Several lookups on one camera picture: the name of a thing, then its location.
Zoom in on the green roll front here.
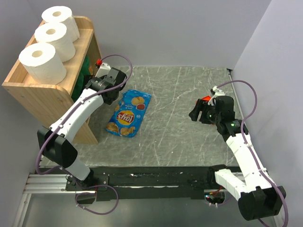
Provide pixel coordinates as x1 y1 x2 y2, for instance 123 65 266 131
80 55 94 75

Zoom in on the green roll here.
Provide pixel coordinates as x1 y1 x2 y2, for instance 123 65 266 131
71 74 90 102
80 55 94 75

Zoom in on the white paper towel roll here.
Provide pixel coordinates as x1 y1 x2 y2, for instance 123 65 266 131
18 43 67 85
34 22 76 62
41 6 80 42

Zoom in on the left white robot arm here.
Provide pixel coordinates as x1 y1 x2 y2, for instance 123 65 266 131
36 68 128 187

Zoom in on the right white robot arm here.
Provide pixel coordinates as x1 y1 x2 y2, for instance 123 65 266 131
189 96 286 220

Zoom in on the wooden shelf unit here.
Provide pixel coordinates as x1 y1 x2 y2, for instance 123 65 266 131
1 14 105 145

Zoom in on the orange razor package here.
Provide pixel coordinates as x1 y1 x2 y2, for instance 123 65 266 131
196 96 211 104

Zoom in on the blue Lays chips bag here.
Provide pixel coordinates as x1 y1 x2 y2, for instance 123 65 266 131
106 89 152 138

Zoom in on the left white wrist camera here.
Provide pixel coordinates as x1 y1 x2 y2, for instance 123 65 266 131
95 59 111 78

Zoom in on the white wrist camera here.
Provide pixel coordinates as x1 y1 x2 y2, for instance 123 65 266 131
95 59 111 78
208 86 225 106

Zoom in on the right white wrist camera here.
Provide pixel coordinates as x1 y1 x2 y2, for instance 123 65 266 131
208 86 225 106

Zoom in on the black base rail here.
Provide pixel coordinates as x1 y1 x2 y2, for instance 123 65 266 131
35 165 251 201

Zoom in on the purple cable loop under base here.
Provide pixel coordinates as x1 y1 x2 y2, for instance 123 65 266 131
75 184 119 216

